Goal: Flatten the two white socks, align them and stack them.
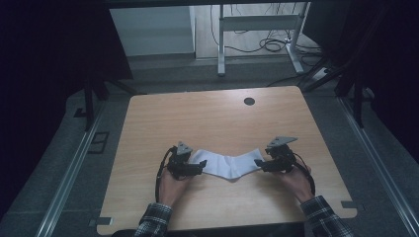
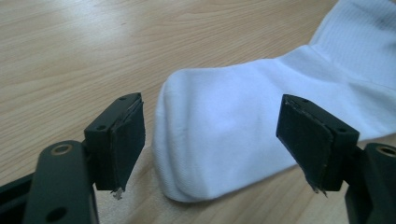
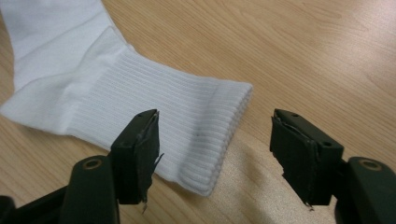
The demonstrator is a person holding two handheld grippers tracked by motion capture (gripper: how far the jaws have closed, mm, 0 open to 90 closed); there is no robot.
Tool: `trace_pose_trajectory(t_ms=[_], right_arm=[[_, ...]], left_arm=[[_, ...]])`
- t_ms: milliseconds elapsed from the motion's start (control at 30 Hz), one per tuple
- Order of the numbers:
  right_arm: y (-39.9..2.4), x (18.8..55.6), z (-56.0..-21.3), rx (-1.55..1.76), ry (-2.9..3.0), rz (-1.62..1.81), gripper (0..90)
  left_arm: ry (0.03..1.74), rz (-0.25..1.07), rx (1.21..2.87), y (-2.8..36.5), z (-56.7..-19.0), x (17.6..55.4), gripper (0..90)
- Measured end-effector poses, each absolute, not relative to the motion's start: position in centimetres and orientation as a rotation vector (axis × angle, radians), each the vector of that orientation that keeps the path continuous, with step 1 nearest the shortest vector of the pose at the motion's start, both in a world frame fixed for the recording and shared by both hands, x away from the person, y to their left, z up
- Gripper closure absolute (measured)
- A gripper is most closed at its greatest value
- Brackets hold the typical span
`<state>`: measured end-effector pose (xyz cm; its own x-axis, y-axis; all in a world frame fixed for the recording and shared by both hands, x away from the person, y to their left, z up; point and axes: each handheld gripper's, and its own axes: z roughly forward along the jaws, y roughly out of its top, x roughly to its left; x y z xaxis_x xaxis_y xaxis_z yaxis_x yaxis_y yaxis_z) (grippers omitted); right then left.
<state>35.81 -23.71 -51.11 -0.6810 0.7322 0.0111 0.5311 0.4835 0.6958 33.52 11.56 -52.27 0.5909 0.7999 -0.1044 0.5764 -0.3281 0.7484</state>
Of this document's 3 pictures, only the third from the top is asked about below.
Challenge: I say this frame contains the white sock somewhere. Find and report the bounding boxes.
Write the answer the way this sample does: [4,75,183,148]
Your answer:
[0,0,254,198]

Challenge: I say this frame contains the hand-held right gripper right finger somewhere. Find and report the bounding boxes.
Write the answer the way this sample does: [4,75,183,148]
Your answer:
[269,108,346,212]

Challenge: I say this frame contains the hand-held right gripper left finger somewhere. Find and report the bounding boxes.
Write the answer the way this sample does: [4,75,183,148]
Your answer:
[109,108,165,215]

